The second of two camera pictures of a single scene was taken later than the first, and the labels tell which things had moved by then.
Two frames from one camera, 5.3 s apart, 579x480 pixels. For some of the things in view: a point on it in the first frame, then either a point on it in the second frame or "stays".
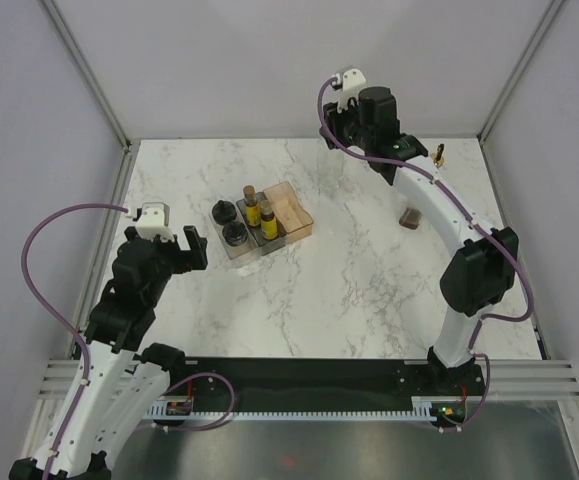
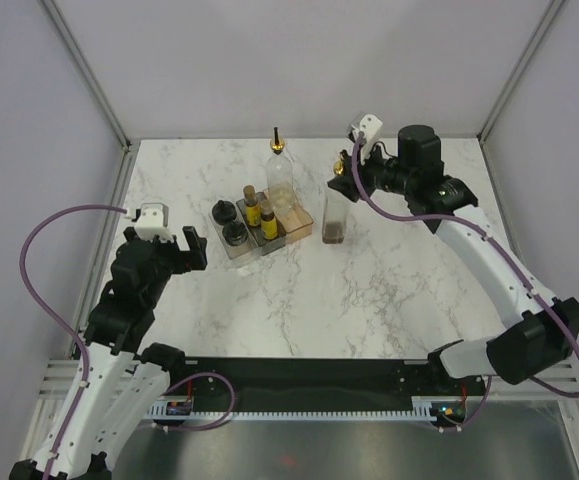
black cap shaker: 234,233 stays
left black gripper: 197,245 stays
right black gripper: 334,120 -> 347,185
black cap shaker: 223,212 stays
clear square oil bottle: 331,171 -> 280,178
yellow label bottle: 269,223 stays
